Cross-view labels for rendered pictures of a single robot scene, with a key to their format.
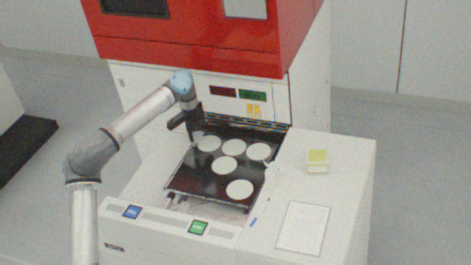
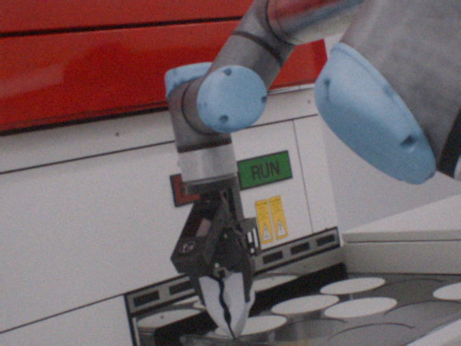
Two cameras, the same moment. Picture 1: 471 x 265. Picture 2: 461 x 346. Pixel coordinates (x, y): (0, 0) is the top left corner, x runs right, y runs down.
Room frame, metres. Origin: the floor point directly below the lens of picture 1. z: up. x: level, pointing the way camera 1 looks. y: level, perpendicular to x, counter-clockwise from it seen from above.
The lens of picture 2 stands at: (1.14, 1.22, 1.18)
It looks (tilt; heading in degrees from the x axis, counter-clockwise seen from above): 3 degrees down; 293
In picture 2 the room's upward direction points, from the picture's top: 10 degrees counter-clockwise
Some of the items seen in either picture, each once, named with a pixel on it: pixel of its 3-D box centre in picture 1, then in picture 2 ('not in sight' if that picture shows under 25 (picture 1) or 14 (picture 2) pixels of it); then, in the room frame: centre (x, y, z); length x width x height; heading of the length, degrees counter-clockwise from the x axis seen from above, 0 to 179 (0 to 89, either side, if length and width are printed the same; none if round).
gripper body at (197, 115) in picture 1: (193, 117); (221, 224); (1.61, 0.17, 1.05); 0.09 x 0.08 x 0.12; 91
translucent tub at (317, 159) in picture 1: (317, 162); not in sight; (1.30, -0.27, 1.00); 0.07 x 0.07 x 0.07; 78
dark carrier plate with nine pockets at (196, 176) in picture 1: (224, 165); (360, 309); (1.47, 0.08, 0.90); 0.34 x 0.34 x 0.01; 63
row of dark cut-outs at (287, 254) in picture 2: (238, 119); (243, 266); (1.67, -0.01, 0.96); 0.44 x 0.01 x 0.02; 63
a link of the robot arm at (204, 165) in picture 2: (188, 100); (206, 165); (1.61, 0.18, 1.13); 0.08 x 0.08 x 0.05
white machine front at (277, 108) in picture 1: (199, 101); (140, 255); (1.76, 0.15, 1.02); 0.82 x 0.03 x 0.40; 63
